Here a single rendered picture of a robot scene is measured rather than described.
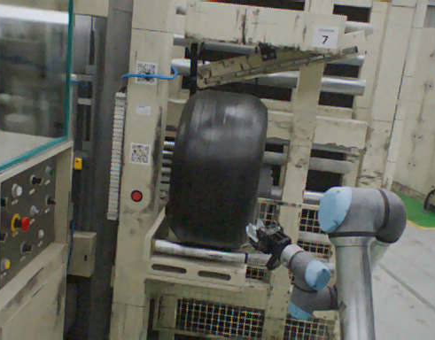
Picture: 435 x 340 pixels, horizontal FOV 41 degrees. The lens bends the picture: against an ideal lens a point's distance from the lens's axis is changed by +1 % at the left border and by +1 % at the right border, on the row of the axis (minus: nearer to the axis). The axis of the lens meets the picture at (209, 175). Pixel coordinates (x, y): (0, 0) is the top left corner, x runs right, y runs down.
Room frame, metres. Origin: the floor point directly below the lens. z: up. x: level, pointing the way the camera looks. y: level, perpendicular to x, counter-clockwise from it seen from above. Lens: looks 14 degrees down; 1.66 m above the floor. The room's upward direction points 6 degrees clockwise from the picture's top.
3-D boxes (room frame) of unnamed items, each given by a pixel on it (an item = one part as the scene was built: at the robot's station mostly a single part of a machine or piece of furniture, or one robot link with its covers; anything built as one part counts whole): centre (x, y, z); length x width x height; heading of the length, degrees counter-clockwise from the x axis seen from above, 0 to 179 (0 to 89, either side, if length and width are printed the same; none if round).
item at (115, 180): (2.06, 0.34, 1.19); 0.05 x 0.04 x 0.48; 175
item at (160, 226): (2.10, 0.17, 0.90); 0.40 x 0.03 x 0.10; 175
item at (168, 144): (2.48, 0.18, 1.05); 0.20 x 0.15 x 0.30; 85
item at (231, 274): (1.95, 0.01, 0.84); 0.36 x 0.09 x 0.06; 85
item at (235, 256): (1.94, 0.00, 0.90); 0.35 x 0.05 x 0.05; 85
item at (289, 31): (2.37, -0.15, 1.71); 0.61 x 0.25 x 0.15; 85
